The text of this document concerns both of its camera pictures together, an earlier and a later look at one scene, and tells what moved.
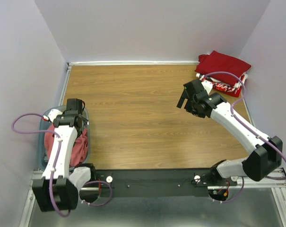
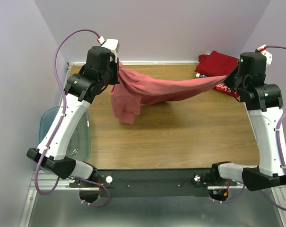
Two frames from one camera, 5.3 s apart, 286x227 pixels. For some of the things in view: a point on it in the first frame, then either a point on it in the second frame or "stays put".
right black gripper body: x=190 y=107 → x=233 y=81
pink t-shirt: x=80 y=150 → x=132 y=92
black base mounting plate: x=125 y=183 stays put
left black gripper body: x=80 y=131 → x=111 y=76
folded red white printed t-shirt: x=232 y=91 stays put
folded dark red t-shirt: x=216 y=61 stays put
